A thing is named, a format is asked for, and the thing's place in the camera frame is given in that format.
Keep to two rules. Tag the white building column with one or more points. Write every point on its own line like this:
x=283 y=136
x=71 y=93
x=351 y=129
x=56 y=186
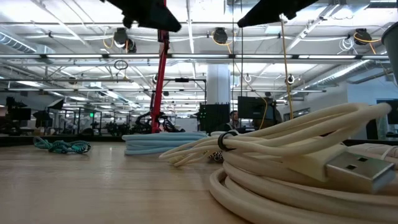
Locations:
x=217 y=84

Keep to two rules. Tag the black equipment cabinet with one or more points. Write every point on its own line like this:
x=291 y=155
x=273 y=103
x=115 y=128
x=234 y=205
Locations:
x=214 y=118

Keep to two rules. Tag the person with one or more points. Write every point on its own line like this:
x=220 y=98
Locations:
x=234 y=118

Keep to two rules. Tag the black table frame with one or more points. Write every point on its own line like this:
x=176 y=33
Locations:
x=18 y=140

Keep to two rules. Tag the black flat monitor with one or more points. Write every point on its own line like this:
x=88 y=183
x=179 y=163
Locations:
x=255 y=107

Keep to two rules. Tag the dark standing panel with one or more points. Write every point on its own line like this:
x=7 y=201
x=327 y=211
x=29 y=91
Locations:
x=371 y=130

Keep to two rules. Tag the teal plastic bin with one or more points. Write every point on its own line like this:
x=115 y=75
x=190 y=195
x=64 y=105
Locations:
x=392 y=46

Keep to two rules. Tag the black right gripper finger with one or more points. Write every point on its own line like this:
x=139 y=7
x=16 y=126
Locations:
x=270 y=11

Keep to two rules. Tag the red desk lamp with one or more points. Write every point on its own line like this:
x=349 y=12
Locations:
x=160 y=81

